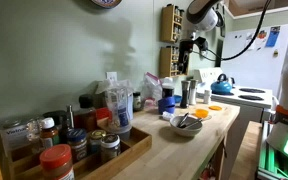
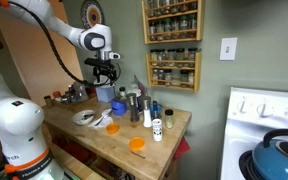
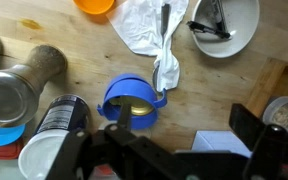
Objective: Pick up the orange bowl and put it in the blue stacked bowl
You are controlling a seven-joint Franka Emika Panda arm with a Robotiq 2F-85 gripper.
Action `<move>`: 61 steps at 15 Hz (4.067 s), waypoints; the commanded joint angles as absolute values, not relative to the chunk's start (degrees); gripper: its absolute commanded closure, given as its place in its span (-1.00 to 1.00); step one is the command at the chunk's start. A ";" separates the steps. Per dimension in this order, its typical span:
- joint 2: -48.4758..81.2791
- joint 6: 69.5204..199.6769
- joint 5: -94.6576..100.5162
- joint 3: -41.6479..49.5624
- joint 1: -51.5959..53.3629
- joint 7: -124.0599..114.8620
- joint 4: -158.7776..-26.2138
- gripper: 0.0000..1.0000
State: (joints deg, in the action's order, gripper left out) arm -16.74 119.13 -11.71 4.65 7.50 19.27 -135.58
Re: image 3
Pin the black label canister white lid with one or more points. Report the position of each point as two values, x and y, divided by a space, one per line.
57 126

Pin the steel pepper grinder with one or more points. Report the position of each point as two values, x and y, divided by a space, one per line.
17 90

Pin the light wooden crate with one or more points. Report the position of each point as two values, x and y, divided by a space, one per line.
267 83

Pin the white ceramic bowl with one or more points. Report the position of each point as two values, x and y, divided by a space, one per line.
240 36

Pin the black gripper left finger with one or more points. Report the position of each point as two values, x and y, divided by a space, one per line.
124 116

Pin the white cardboard box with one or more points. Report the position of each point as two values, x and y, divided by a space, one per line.
220 141

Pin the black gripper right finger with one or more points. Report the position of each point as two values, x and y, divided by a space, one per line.
245 125

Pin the blue stacked plastic bowl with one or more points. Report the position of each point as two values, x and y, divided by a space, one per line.
134 91

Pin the red plastic lid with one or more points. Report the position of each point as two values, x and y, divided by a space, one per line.
5 151

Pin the orange plastic bowl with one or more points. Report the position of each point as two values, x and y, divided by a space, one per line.
94 5

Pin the blue bottle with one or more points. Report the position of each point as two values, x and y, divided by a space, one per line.
0 135

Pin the clear jar white lid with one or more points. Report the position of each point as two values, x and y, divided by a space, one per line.
285 115

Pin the white crumpled cloth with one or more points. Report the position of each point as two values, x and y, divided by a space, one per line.
140 26

